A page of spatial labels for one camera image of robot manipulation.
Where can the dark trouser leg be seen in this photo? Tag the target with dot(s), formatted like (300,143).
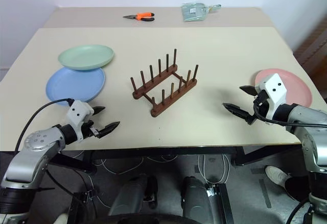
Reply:
(297,188)

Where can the green plate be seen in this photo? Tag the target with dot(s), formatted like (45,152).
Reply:
(85,55)

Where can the white shoe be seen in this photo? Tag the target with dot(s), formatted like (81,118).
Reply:
(277,175)

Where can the pale green dustpan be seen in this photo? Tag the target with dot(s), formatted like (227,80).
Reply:
(192,12)

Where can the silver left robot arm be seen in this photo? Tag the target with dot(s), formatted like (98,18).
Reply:
(33,152)

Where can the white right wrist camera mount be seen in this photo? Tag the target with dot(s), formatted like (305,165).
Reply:
(274,91)

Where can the blue plate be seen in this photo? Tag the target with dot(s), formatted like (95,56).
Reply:
(74,85)

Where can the dark grey robot leg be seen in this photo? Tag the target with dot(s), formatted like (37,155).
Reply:
(127,196)
(196,198)

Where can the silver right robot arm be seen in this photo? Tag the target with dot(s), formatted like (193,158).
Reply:
(310,137)

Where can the wooden dish rack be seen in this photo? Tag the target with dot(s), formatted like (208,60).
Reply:
(163,105)

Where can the black metal stand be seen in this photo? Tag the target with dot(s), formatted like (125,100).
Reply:
(224,203)
(79,206)

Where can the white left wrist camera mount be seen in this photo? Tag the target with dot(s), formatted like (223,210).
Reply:
(76,110)

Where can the dark grey left robot leg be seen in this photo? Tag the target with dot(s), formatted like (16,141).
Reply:
(127,196)

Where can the dark grey right robot leg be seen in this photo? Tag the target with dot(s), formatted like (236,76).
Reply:
(196,198)

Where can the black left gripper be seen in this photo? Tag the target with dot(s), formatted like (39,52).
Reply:
(90,130)

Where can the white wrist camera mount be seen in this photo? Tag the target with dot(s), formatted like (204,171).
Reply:
(76,110)
(274,91)

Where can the black table frame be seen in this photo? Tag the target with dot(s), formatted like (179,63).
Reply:
(166,152)

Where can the pink-red plate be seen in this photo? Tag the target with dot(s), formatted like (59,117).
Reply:
(297,86)

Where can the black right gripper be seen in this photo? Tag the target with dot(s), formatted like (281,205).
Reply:
(260,104)

